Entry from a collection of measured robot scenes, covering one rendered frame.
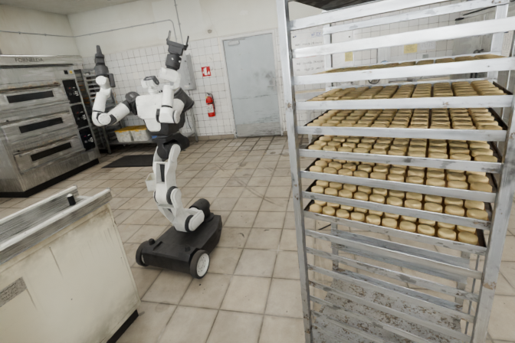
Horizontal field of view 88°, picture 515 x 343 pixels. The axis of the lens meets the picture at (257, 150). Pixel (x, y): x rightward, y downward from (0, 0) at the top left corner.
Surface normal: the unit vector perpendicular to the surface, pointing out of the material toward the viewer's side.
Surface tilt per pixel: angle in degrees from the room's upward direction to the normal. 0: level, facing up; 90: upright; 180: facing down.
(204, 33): 90
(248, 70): 90
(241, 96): 90
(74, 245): 90
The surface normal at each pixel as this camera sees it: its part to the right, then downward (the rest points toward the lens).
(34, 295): 0.92, 0.00
